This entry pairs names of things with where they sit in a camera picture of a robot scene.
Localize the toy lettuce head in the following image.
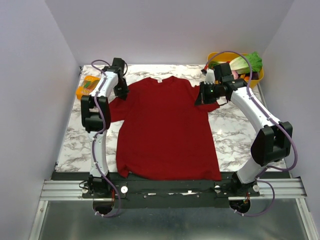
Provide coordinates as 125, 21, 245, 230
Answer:
229, 51, 263, 74

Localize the aluminium rail frame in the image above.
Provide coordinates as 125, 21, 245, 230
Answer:
29, 172, 317, 240

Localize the orange snack packet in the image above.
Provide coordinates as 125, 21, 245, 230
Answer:
75, 75, 100, 100

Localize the yellow plastic bin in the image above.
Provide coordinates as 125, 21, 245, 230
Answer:
204, 51, 264, 89

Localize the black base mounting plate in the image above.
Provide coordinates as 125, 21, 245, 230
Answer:
40, 172, 303, 212

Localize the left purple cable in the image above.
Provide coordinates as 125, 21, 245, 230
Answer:
90, 58, 123, 218

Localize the purple cable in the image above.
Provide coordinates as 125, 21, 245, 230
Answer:
90, 58, 123, 218
204, 50, 299, 217

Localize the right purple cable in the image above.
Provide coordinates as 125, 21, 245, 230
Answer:
204, 50, 299, 217

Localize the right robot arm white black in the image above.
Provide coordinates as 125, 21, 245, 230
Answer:
195, 62, 293, 196

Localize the red t-shirt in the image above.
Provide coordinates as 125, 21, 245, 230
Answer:
109, 76, 222, 181

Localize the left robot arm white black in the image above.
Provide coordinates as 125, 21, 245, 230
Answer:
80, 57, 129, 198

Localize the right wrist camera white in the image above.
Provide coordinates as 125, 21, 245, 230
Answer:
201, 68, 216, 85

